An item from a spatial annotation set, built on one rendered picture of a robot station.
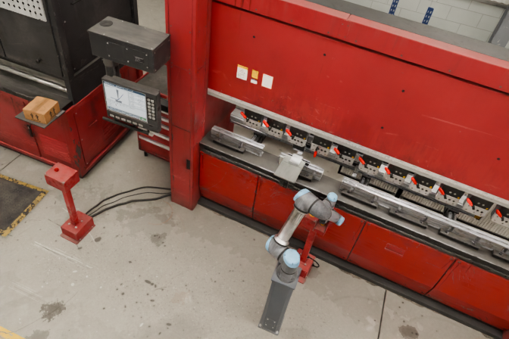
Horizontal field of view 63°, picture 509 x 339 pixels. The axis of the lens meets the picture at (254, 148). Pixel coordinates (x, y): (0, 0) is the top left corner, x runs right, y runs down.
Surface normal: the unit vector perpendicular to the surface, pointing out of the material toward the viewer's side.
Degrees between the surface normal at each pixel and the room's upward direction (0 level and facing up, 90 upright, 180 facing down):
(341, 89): 90
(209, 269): 0
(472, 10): 90
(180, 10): 90
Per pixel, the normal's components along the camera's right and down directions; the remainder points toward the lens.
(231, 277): 0.11, -0.73
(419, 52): -0.42, 0.58
